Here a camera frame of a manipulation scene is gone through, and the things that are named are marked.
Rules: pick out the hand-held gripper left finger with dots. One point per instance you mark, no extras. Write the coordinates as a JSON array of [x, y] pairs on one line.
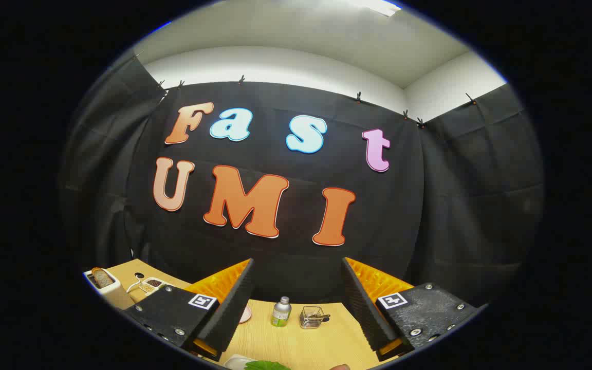
[[232, 313]]

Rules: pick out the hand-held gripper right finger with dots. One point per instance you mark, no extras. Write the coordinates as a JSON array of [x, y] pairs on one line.
[[365, 313]]

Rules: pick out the green lettuce leaf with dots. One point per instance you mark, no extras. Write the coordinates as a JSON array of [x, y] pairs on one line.
[[267, 366]]

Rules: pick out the toasted bread slice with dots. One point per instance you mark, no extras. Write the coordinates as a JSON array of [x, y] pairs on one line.
[[102, 278]]

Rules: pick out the pink round plate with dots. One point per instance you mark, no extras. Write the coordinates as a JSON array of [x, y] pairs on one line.
[[245, 315]]

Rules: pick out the wooden sticks in basket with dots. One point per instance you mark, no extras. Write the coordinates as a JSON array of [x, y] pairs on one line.
[[321, 317]]

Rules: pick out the silver bottle green label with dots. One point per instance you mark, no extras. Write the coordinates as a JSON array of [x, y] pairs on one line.
[[280, 312]]

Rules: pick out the white oblong dish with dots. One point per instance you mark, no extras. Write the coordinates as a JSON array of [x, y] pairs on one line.
[[234, 363]]

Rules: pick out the white divided seasoning tray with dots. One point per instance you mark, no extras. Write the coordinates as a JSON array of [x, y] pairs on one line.
[[153, 284]]

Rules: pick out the cream white toaster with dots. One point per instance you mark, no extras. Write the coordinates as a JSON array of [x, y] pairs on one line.
[[116, 295]]

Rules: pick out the row of black cloth clips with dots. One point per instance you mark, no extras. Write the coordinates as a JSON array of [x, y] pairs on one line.
[[241, 79]]

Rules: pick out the ceiling light panel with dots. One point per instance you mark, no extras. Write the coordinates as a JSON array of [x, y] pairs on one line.
[[378, 6]]

